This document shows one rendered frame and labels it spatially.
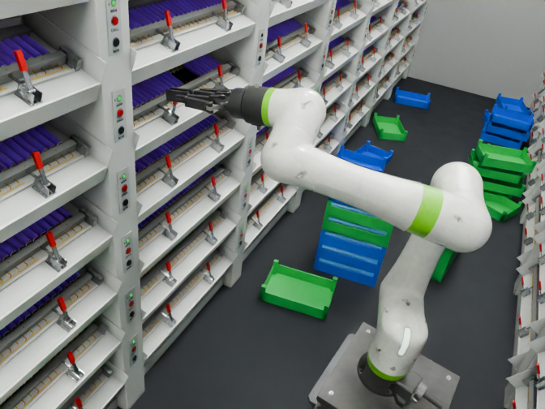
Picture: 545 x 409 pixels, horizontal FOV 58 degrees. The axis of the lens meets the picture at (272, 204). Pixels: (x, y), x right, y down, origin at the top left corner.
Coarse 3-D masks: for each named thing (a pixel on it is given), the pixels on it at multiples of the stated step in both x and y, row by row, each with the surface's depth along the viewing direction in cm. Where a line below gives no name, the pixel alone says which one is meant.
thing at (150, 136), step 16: (224, 48) 166; (224, 64) 168; (240, 64) 166; (240, 80) 166; (160, 112) 135; (176, 112) 139; (192, 112) 142; (144, 128) 128; (160, 128) 131; (176, 128) 135; (144, 144) 124; (160, 144) 132
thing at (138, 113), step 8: (208, 72) 156; (216, 72) 158; (224, 72) 163; (192, 80) 149; (200, 80) 151; (208, 80) 155; (192, 88) 148; (144, 104) 131; (152, 104) 132; (160, 104) 135; (136, 112) 127; (144, 112) 130; (152, 112) 132; (144, 120) 129
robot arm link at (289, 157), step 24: (264, 144) 111; (288, 144) 107; (312, 144) 111; (264, 168) 110; (288, 168) 107; (312, 168) 107; (336, 168) 108; (360, 168) 109; (336, 192) 109; (360, 192) 108; (384, 192) 107; (408, 192) 107; (384, 216) 109; (408, 216) 107
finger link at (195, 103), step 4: (184, 100) 124; (188, 100) 123; (192, 100) 122; (196, 100) 122; (200, 100) 122; (204, 100) 122; (188, 104) 124; (192, 104) 123; (196, 104) 122; (200, 104) 121; (204, 104) 120; (208, 104) 119; (192, 108) 124; (196, 108) 123; (200, 108) 122; (204, 108) 121; (208, 112) 120; (212, 112) 120
